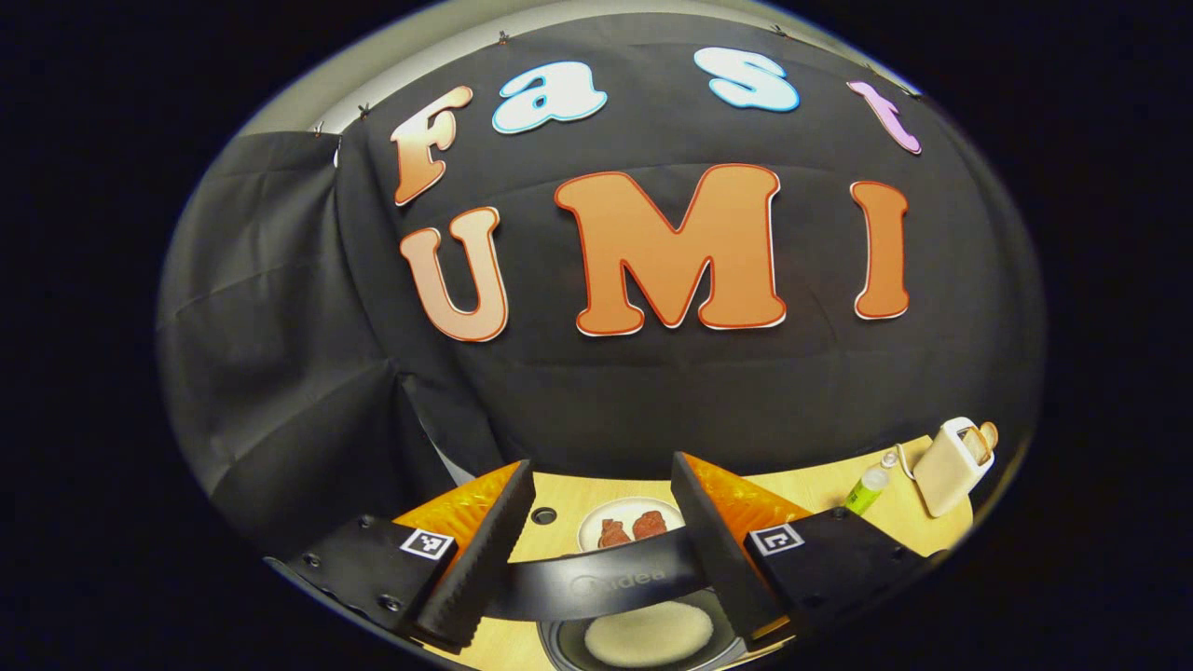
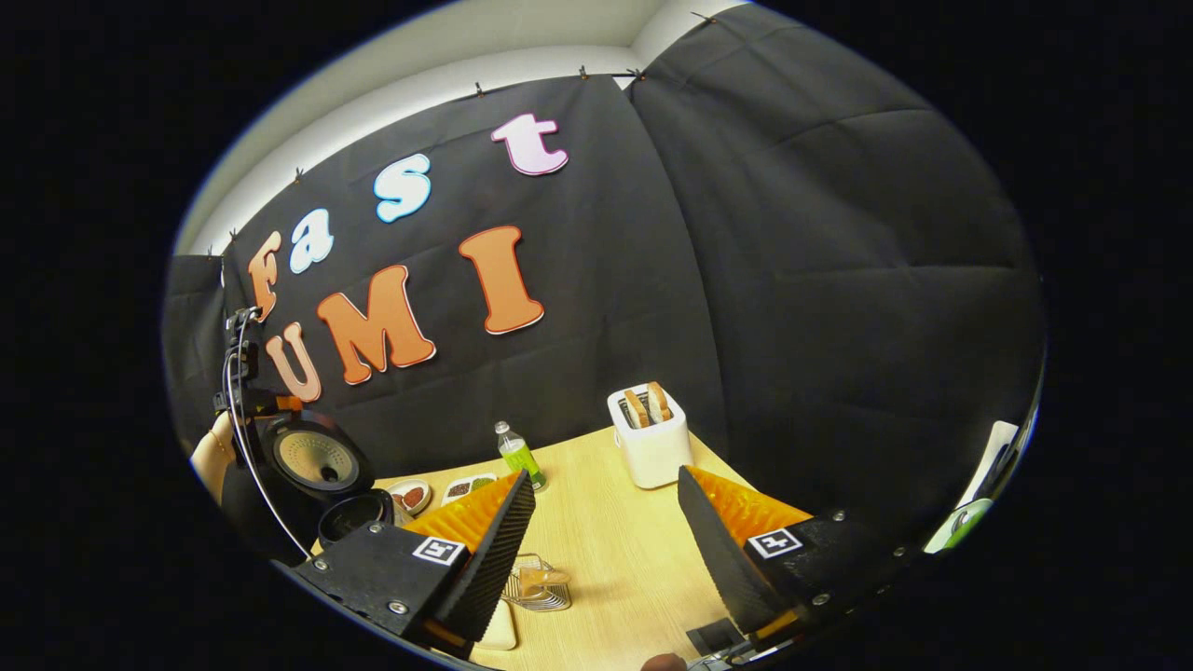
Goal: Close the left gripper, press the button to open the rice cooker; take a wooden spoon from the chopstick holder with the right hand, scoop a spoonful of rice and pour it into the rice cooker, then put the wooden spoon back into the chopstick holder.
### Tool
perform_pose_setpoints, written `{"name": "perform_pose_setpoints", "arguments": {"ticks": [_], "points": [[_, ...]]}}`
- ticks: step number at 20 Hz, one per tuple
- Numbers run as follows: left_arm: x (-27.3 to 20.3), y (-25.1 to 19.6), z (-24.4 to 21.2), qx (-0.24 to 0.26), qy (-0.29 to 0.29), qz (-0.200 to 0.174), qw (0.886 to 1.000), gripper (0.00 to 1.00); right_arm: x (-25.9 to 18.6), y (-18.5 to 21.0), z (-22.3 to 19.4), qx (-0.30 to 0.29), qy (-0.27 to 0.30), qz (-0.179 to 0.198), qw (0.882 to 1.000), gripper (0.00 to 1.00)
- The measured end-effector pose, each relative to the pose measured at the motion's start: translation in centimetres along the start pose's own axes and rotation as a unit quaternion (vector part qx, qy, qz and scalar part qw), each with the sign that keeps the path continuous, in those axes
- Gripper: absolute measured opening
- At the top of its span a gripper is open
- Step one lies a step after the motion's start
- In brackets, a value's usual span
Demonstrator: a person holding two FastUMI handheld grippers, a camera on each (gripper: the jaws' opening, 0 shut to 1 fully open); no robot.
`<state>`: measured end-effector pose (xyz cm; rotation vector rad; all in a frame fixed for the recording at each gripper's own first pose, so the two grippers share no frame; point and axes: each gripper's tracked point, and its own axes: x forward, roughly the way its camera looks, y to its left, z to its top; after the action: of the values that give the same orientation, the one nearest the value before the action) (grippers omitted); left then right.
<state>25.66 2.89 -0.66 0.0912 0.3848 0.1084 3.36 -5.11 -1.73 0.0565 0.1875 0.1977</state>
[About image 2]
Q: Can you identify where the wire chopstick holder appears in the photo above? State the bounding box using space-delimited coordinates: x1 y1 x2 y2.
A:
503 555 571 612

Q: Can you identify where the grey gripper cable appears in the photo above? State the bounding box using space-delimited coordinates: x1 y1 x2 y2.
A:
221 312 313 560

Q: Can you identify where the cream square rice dish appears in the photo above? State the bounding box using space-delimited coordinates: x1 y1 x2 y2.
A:
475 599 518 651

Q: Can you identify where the green drink bottle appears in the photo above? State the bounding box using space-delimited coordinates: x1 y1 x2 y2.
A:
494 421 548 492

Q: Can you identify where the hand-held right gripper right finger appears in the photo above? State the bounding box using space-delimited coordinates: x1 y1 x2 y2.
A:
678 466 924 644

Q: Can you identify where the black backdrop cloth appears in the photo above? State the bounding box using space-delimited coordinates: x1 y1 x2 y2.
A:
163 5 1047 560

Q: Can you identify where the small round bean dish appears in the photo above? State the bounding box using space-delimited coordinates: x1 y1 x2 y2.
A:
387 478 432 516

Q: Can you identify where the white divided bean dish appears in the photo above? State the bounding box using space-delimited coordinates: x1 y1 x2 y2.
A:
442 473 500 507

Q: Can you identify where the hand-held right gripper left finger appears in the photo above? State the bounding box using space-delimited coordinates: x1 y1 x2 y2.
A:
291 471 537 653

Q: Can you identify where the white toaster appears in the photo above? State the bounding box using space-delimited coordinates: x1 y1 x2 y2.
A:
608 382 693 489

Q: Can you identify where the black rice cooker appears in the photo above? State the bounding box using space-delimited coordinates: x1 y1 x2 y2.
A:
259 410 406 551

